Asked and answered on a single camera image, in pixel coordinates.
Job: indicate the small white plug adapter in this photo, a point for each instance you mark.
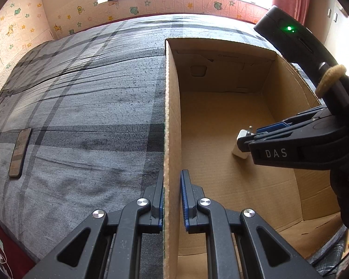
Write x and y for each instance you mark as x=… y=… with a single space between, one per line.
x=241 y=148

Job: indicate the beige wardrobe cabinet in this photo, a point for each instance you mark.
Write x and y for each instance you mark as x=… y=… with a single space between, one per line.
x=329 y=23

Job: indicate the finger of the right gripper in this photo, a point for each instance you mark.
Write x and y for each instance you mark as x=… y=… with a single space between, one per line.
x=322 y=149
x=300 y=124

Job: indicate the brown cardboard box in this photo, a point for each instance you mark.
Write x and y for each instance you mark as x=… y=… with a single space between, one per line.
x=214 y=89

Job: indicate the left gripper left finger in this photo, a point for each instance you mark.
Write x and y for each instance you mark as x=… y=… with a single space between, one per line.
x=106 y=244

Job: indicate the black smartphone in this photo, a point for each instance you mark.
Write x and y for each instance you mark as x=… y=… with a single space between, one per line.
x=19 y=153

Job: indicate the grey plaid bed blanket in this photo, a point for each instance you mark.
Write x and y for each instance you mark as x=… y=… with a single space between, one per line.
x=95 y=103

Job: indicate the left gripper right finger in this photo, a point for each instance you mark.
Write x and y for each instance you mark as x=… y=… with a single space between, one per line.
x=239 y=244

